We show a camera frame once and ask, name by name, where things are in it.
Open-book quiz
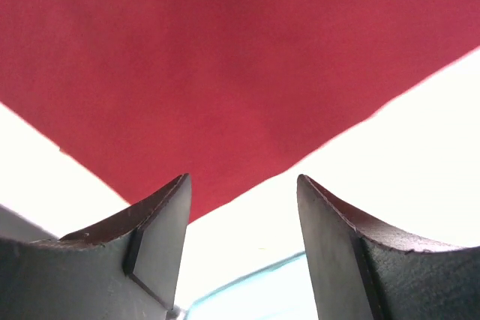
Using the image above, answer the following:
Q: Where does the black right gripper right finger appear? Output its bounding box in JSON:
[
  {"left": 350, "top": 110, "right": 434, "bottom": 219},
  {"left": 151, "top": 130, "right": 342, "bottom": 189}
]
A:
[{"left": 297, "top": 175, "right": 479, "bottom": 320}]

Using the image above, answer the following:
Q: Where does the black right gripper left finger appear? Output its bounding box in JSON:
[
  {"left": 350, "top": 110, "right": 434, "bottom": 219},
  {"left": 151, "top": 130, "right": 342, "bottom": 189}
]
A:
[{"left": 1, "top": 174, "right": 191, "bottom": 319}]

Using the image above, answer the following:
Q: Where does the dark red t-shirt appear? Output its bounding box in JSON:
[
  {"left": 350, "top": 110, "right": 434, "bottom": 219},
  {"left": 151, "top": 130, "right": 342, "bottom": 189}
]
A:
[{"left": 1, "top": 0, "right": 479, "bottom": 219}]

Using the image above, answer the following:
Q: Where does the translucent blue plastic basket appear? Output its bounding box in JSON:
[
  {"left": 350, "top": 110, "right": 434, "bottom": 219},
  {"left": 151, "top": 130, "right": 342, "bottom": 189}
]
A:
[{"left": 182, "top": 252, "right": 318, "bottom": 320}]

